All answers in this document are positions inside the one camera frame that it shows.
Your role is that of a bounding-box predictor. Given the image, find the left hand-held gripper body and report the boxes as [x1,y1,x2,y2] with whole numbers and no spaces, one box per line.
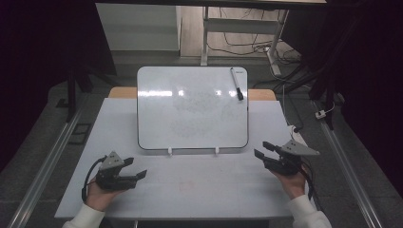
[95,151,139,192]

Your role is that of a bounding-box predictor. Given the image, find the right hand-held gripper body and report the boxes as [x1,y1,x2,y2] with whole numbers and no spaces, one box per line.
[261,140,320,177]

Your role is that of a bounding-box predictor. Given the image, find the white whiteboard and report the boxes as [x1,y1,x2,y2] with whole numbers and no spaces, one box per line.
[136,66,250,151]

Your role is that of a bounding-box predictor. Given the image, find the grey marker with black cap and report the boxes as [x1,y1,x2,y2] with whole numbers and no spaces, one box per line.
[229,66,245,102]

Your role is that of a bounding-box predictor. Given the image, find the person's left hand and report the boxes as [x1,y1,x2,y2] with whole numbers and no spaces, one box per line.
[85,176,126,213]

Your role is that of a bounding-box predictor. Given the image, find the person's right hand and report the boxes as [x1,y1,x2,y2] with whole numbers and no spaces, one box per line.
[269,164,311,201]

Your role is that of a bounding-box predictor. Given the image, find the white power strip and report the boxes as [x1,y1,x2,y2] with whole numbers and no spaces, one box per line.
[287,124,308,147]

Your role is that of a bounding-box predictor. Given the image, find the white table cover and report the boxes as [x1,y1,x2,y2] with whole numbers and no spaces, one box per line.
[54,97,319,220]

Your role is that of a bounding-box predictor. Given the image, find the black metal stand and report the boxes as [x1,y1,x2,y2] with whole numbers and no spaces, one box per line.
[56,65,97,124]
[308,63,347,131]

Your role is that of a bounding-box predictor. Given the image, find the wooden table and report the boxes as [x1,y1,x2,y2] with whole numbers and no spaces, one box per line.
[107,86,278,102]

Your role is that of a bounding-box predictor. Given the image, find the dark curtain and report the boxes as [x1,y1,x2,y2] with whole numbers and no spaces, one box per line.
[0,0,118,174]
[280,0,403,198]

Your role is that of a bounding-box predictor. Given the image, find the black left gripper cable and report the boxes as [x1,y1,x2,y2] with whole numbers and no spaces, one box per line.
[81,154,109,203]

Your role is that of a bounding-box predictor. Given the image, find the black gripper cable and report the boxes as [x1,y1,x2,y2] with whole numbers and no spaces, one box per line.
[299,163,318,205]
[81,154,109,203]

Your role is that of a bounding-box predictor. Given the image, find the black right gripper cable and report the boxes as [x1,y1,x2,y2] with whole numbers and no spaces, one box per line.
[299,163,318,205]

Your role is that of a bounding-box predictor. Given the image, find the aluminium rail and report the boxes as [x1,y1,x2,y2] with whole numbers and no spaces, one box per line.
[313,100,385,228]
[7,104,86,228]

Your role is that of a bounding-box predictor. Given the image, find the black floor cables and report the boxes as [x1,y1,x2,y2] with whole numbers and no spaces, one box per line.
[207,7,302,65]

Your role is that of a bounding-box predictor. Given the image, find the white desk frame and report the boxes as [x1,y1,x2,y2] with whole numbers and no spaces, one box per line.
[200,6,290,77]

